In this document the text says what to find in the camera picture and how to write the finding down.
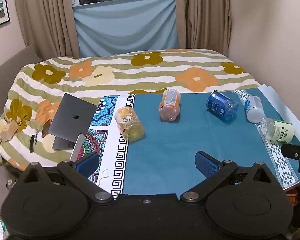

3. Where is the grey laptop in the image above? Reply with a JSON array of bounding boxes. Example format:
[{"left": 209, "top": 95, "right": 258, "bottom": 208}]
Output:
[{"left": 49, "top": 93, "right": 98, "bottom": 151}]

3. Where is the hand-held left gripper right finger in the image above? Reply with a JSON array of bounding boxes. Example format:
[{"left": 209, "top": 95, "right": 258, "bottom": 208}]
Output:
[{"left": 181, "top": 151, "right": 272, "bottom": 202}]

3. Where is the white plastic stand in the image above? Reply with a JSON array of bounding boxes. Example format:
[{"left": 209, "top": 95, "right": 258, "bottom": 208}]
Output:
[{"left": 69, "top": 133, "right": 85, "bottom": 161}]

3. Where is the beige paper tag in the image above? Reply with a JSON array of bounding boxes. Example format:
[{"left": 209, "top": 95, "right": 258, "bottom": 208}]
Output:
[{"left": 0, "top": 119, "right": 21, "bottom": 141}]

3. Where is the red container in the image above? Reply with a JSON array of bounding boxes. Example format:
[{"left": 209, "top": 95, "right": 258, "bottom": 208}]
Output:
[{"left": 285, "top": 187, "right": 299, "bottom": 207}]

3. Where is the white bottle blue label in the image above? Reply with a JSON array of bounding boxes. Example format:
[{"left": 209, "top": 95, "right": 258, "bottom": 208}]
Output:
[{"left": 244, "top": 95, "right": 265, "bottom": 124}]

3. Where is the teal patterned tablecloth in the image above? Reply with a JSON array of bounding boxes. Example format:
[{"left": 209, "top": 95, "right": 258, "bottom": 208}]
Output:
[{"left": 86, "top": 86, "right": 300, "bottom": 197}]

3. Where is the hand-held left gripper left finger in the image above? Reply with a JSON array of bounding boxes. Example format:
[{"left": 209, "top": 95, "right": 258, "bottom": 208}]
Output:
[{"left": 21, "top": 152, "right": 115, "bottom": 204}]

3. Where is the beige curtain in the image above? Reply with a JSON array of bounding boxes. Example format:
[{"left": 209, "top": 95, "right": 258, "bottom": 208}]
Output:
[
  {"left": 13, "top": 0, "right": 81, "bottom": 60},
  {"left": 175, "top": 0, "right": 232, "bottom": 56}
]

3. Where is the orange-pink drink bottle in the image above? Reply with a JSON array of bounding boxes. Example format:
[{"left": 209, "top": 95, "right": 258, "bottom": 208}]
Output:
[{"left": 158, "top": 88, "right": 181, "bottom": 122}]

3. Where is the light blue hanging cloth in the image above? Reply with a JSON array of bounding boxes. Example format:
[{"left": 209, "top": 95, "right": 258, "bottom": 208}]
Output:
[{"left": 72, "top": 0, "right": 181, "bottom": 58}]

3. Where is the yellow-labelled clear bottle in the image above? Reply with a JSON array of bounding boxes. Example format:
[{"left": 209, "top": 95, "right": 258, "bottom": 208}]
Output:
[{"left": 114, "top": 106, "right": 145, "bottom": 142}]

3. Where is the floral striped blanket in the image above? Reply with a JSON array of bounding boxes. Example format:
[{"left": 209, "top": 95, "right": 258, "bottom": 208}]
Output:
[{"left": 0, "top": 49, "right": 263, "bottom": 171}]

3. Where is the dark smartphone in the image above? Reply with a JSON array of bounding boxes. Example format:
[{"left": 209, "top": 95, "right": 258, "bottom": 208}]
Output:
[{"left": 41, "top": 119, "right": 53, "bottom": 138}]

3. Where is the black clamp mount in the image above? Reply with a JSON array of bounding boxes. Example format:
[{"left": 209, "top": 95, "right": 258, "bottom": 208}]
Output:
[{"left": 281, "top": 143, "right": 300, "bottom": 174}]

